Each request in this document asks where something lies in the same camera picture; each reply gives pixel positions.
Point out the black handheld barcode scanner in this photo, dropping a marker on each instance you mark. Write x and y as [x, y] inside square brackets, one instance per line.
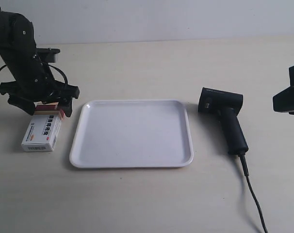
[226, 106]

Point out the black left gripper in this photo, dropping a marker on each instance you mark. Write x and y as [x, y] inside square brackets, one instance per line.
[50, 86]

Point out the white and red medicine box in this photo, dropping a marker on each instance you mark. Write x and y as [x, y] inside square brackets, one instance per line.
[43, 129]

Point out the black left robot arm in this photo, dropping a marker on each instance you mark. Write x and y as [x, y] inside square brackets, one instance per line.
[18, 47]

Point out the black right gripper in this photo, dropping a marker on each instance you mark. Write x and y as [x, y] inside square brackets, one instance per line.
[283, 102]

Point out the white plastic tray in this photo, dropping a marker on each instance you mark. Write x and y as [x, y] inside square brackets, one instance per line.
[132, 134]

